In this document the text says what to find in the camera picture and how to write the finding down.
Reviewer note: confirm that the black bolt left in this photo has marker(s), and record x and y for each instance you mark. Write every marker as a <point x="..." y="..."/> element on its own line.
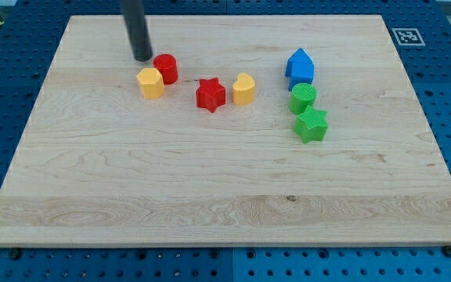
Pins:
<point x="14" y="254"/>

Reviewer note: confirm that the blue arrow house block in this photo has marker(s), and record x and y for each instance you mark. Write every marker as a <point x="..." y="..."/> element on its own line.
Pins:
<point x="300" y="68"/>

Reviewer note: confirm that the yellow hexagon block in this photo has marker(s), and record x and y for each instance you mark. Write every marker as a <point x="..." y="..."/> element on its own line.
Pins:
<point x="151" y="83"/>

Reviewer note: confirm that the white fiducial marker tag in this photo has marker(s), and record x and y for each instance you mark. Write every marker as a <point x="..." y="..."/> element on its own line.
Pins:
<point x="406" y="36"/>

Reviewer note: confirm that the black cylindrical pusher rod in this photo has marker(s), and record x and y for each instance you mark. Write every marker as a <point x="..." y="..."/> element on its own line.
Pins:
<point x="138" y="35"/>

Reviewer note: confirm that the yellow heart block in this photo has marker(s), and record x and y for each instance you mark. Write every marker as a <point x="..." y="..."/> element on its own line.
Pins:
<point x="243" y="89"/>

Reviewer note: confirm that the wooden board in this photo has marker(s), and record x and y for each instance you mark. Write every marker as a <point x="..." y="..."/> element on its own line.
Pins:
<point x="99" y="166"/>

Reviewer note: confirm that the black bolt right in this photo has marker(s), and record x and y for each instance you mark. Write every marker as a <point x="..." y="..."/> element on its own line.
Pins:
<point x="447" y="251"/>

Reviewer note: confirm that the green star block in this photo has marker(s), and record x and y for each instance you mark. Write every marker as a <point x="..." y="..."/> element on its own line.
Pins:
<point x="311" y="125"/>

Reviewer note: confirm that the red star block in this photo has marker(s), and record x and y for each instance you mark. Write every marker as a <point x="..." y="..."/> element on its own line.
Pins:
<point x="210" y="94"/>

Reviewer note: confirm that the black bolt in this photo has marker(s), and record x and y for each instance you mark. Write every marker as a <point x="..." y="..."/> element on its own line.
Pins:
<point x="14" y="254"/>
<point x="447" y="251"/>

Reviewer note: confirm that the green cylinder block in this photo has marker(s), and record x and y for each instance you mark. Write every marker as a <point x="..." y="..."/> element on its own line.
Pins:
<point x="302" y="95"/>

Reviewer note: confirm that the red cylinder block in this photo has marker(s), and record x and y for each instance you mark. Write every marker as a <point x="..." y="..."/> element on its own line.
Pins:
<point x="167" y="65"/>

